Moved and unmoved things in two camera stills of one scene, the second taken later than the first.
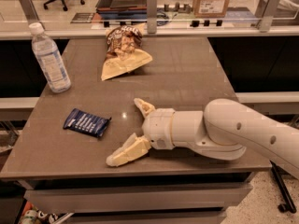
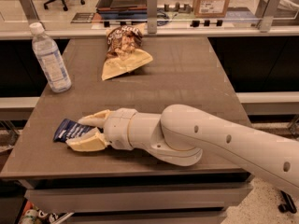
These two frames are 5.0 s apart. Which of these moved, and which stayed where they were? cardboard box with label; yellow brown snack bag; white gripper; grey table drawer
Moved: white gripper
Stayed: cardboard box with label; yellow brown snack bag; grey table drawer
